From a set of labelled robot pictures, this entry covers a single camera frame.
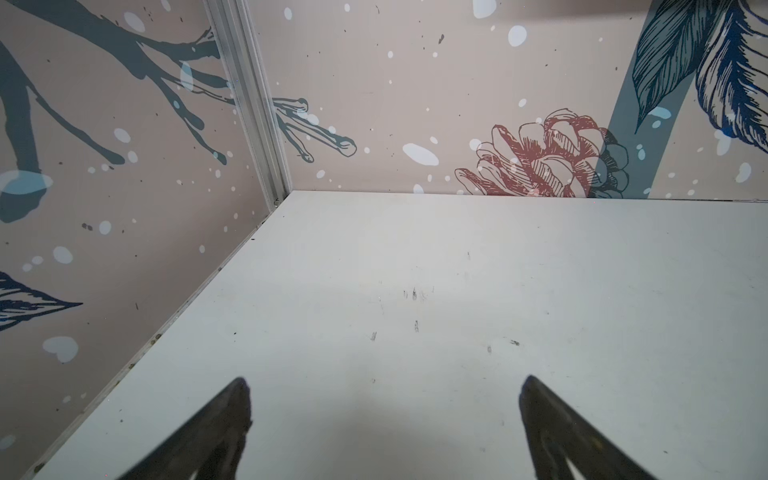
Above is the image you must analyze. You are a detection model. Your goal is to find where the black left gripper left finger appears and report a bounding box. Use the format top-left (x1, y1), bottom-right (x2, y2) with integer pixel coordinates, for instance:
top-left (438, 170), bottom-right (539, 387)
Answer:
top-left (121, 377), bottom-right (252, 480)

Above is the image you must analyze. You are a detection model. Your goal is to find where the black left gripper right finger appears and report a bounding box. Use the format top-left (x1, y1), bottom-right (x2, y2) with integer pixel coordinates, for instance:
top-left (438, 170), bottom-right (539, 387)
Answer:
top-left (519, 375), bottom-right (655, 480)

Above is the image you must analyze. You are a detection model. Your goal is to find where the aluminium corner frame post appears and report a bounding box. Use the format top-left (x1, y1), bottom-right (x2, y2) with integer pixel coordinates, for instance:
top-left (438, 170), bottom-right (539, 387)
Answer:
top-left (204, 0), bottom-right (292, 211)

